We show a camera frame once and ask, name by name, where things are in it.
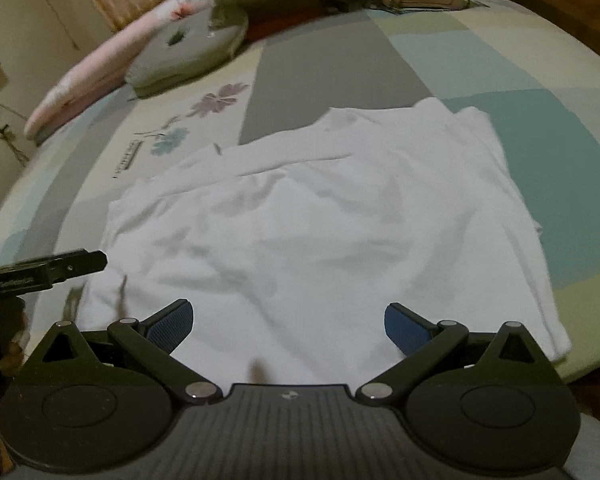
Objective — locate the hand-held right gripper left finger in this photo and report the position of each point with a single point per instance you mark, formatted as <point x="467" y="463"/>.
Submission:
<point x="170" y="327"/>

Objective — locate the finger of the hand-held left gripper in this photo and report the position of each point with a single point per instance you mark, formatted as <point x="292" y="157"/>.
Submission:
<point x="80" y="265"/>

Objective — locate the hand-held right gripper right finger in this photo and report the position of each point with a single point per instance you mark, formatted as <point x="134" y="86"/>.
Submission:
<point x="407" y="327"/>

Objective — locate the white printed sweatshirt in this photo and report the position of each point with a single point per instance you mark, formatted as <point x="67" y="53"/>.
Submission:
<point x="305" y="220"/>

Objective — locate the pink floral quilt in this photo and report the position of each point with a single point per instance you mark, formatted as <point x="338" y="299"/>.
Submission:
<point x="95" y="75"/>

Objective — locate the person's grey clothing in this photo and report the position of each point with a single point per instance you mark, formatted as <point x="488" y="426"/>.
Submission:
<point x="592" y="435"/>

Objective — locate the grey round cushion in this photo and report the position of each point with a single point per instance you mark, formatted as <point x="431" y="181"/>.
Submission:
<point x="190" y="50"/>

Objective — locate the orange cloth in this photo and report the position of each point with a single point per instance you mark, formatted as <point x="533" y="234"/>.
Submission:
<point x="290" y="25"/>

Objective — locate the wooden headboard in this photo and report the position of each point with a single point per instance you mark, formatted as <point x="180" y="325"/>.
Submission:
<point x="555" y="0"/>

